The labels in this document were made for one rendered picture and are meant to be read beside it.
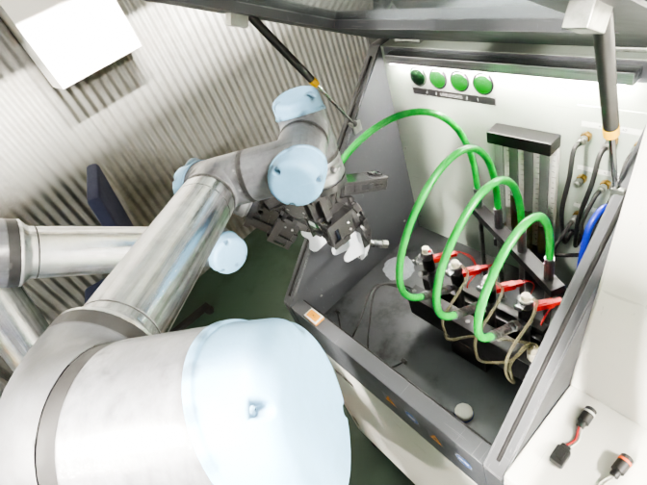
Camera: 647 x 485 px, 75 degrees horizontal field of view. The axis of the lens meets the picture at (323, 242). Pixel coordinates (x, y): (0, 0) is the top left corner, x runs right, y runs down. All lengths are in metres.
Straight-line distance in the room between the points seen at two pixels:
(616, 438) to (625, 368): 0.13
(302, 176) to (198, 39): 2.36
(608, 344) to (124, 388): 0.76
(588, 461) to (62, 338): 0.80
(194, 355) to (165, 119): 2.55
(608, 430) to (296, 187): 0.68
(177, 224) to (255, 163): 0.15
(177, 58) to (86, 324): 2.49
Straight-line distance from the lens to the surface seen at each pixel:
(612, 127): 0.66
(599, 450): 0.92
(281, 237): 0.92
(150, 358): 0.27
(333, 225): 0.73
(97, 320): 0.37
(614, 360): 0.88
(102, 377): 0.28
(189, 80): 2.82
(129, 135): 2.70
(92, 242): 0.72
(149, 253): 0.45
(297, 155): 0.55
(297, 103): 0.63
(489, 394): 1.11
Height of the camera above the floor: 1.82
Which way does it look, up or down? 40 degrees down
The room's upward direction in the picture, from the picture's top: 23 degrees counter-clockwise
